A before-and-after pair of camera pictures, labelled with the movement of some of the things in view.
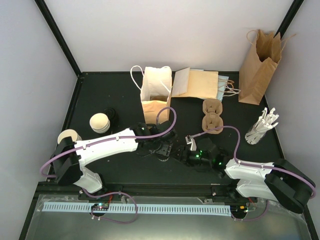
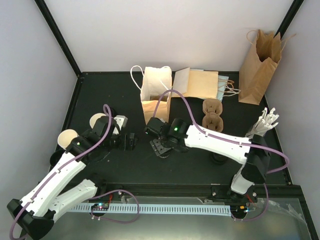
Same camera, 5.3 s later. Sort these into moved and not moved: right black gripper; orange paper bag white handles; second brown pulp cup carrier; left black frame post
Moved: right black gripper
Not moved: orange paper bag white handles; left black frame post; second brown pulp cup carrier
